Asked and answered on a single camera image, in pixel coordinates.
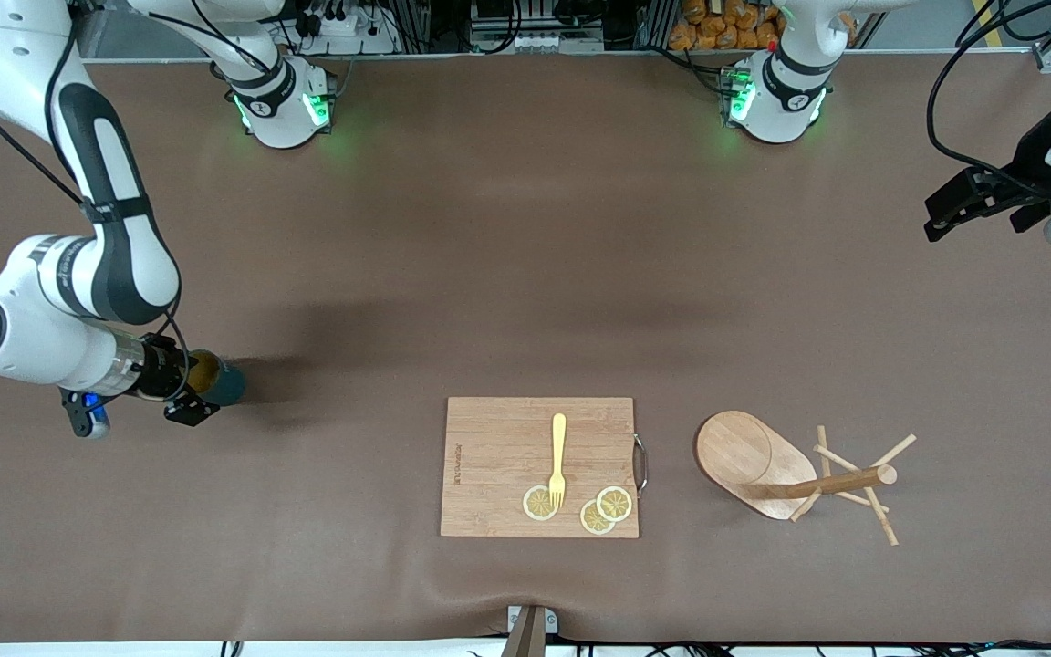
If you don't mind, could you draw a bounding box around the dark green ribbed mug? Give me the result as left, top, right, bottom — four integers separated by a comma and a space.
186, 349, 245, 408

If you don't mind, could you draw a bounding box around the black equipment rack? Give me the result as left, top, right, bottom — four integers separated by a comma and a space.
402, 0, 672, 54

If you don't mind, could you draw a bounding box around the orange snack bags pile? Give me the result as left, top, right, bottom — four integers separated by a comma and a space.
669, 0, 786, 52

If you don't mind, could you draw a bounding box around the yellow plastic fork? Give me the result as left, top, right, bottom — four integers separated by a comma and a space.
547, 412, 569, 510

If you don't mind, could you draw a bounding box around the brown table mat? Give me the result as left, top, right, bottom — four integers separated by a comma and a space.
0, 50, 1051, 644

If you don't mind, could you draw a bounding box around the white power strip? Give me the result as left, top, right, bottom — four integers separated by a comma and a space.
293, 0, 399, 56

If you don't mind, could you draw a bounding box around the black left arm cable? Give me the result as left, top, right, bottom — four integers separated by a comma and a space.
926, 0, 1051, 198

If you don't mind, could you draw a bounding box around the metal camera stand bracket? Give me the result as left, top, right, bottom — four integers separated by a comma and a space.
503, 605, 558, 657

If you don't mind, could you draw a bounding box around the wooden mug tree rack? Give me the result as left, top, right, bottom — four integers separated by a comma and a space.
694, 410, 919, 547

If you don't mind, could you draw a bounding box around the bamboo cutting board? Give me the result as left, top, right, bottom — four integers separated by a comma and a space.
440, 396, 640, 539

